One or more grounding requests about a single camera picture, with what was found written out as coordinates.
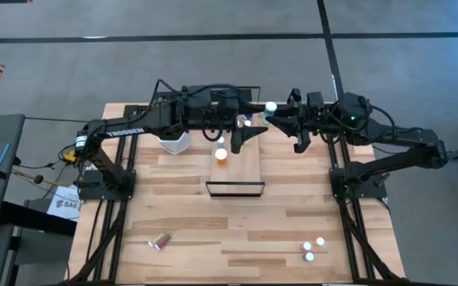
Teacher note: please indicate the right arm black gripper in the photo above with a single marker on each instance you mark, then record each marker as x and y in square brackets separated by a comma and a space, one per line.
[312, 119]

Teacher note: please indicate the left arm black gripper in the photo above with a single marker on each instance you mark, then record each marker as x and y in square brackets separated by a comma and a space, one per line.
[225, 117]

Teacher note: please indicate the teal pill bottle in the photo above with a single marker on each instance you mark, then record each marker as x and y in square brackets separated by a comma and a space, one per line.
[269, 113]

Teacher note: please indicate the orange pill bottle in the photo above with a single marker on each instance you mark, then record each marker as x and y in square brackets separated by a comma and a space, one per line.
[221, 155]

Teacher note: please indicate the pink pill bottle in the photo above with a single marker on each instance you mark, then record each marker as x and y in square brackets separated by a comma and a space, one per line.
[304, 246]

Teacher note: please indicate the yellow pill bottle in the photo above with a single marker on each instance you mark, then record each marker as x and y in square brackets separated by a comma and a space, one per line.
[156, 237]

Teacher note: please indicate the red pill bottle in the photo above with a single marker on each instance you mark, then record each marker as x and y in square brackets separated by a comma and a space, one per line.
[163, 243]

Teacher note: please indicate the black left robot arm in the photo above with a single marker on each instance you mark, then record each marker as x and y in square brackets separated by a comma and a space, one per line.
[125, 132]

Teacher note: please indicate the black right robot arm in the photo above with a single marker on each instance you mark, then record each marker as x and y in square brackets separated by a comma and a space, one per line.
[404, 139]

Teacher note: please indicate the large white labelled medicine bottle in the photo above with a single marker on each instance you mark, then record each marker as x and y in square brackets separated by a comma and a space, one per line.
[221, 140]

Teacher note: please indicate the white hexagonal plant pot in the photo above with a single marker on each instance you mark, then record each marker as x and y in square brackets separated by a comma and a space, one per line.
[175, 146]

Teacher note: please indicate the white cap upper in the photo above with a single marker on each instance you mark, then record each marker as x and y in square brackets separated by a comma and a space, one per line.
[320, 241]

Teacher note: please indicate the white printed paper sheet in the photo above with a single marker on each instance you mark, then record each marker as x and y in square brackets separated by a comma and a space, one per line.
[65, 202]

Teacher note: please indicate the right arm wrist camera box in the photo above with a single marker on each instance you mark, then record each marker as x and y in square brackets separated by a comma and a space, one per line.
[315, 98]

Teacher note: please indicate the arm wrist camera box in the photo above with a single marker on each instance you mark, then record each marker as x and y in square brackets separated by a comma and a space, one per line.
[223, 97]
[315, 98]

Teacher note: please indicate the left arm wrist camera box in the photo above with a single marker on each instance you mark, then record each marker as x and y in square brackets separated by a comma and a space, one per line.
[223, 97]

